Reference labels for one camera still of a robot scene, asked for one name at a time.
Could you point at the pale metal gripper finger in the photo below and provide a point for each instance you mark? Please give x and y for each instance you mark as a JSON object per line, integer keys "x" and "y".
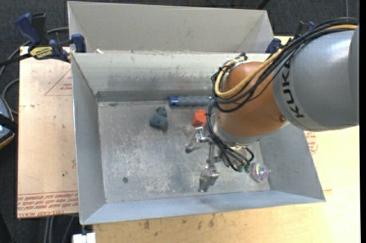
{"x": 207, "y": 177}
{"x": 197, "y": 141}

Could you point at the red-orange block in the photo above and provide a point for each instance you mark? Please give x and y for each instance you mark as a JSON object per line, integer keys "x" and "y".
{"x": 198, "y": 118}

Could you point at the dark teal cloth lump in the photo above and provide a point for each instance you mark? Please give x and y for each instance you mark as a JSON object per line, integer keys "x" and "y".
{"x": 158, "y": 120}

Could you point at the grey metal bin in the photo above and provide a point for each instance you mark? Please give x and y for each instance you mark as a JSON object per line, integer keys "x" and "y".
{"x": 143, "y": 156}

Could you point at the brown cardboard board, red print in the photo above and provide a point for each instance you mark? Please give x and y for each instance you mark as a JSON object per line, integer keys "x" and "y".
{"x": 45, "y": 133}

